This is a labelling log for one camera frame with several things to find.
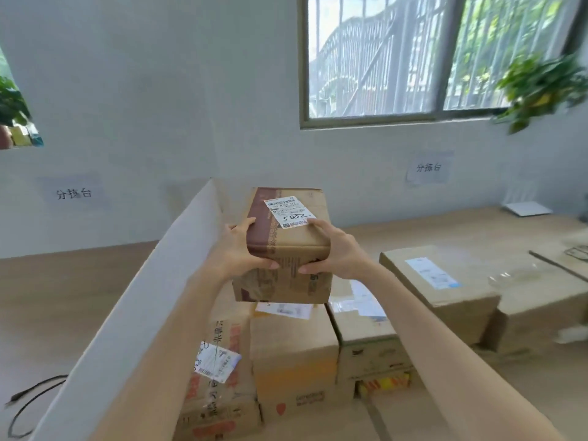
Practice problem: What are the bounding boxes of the white divider panel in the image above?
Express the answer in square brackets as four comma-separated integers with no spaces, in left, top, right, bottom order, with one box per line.
[29,178,227,441]

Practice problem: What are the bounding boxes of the person's left forearm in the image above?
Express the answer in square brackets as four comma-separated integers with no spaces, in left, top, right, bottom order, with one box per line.
[89,265,231,441]

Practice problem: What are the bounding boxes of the cardboard box with red print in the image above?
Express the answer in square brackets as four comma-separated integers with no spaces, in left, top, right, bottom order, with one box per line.
[174,285,263,441]

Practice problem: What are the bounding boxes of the cardboard box with heart mark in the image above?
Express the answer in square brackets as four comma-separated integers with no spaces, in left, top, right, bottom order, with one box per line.
[249,302,341,426]

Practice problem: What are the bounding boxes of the large cardboard box blue label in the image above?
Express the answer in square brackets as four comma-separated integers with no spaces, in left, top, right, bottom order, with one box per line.
[379,245,502,348]

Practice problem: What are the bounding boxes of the cardboard box with yellow stripe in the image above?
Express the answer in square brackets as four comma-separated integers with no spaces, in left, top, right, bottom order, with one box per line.
[325,274,414,401]

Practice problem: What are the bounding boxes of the grey framed window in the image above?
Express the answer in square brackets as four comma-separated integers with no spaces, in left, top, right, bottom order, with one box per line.
[297,0,588,130]

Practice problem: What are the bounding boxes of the clear plastic wrap piece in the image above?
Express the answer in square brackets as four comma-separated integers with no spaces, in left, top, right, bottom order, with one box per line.
[487,265,542,291]

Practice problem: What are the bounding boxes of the small yellow items on sill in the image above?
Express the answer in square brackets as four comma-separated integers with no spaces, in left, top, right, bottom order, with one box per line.
[11,125,45,148]

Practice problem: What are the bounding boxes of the white paper wall sign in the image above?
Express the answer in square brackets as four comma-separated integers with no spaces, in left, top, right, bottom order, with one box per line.
[38,175,109,211]
[405,153,454,184]

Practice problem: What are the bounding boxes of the flat cardboard box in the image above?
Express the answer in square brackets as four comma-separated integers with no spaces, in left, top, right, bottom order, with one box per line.
[530,228,588,283]

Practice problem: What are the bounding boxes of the potted green plant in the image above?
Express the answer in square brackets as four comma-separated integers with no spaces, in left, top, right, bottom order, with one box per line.
[0,75,33,150]

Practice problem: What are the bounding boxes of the white router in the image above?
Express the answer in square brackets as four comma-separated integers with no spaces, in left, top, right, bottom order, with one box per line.
[500,178,555,218]

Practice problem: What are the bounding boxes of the wide plain cardboard box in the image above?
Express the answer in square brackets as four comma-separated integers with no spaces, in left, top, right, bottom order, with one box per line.
[480,252,588,357]

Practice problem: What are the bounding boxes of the person's left hand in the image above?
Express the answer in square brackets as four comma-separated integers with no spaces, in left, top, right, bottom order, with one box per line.
[208,218,281,283]

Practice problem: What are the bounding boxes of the person's right forearm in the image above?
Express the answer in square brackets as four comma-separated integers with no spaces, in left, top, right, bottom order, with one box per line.
[353,264,567,441]

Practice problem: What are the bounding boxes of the cardboard box with brown tape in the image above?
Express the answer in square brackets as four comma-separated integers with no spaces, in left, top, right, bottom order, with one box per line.
[232,187,333,305]

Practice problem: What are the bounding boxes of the black cable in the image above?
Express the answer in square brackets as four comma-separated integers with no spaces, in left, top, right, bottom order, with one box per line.
[5,375,70,439]

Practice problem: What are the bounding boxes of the person's right hand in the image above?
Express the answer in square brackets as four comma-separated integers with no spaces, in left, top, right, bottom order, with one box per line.
[298,219,371,282]

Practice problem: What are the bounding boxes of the hanging green plant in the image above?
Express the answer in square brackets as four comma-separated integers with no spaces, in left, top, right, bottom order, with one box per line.
[491,51,588,135]

